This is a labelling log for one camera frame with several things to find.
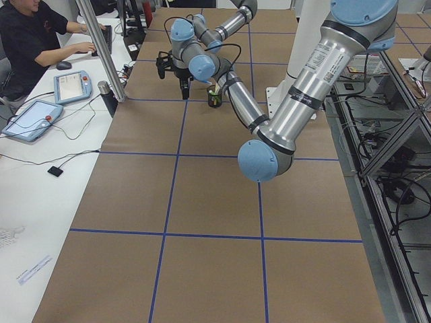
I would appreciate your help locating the person in black shirt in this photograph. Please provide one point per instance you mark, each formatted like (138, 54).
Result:
(29, 32)

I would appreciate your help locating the aluminium frame rack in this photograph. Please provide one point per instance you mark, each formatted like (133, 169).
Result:
(381, 130)

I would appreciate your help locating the black mesh pen cup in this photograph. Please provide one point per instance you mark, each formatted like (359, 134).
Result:
(214, 100)

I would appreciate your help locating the blue teach pendant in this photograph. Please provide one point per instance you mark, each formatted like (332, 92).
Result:
(72, 87)
(33, 121)

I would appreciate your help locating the upper blue teach pendant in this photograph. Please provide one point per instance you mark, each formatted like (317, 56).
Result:
(72, 87)

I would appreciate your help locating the aluminium frame post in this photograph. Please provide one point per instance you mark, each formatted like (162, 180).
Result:
(94, 29)

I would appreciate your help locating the black keyboard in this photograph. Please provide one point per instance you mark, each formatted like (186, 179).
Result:
(107, 34)

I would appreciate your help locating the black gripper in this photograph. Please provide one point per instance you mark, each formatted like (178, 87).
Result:
(182, 74)

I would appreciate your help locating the small black square pad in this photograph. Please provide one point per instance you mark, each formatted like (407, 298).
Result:
(55, 171)

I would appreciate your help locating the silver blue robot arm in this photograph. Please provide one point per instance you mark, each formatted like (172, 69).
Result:
(194, 45)
(341, 30)

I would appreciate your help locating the grey computer mouse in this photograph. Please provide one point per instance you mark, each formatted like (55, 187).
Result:
(63, 65)

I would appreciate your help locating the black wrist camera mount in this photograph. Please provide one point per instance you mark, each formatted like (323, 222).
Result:
(164, 63)

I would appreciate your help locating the lower blue teach pendant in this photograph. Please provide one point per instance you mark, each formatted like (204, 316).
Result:
(33, 121)

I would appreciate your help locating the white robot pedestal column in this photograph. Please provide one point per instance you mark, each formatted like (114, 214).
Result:
(296, 50)

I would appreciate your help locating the dark metal water bottle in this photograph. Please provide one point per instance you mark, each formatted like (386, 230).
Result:
(108, 97)

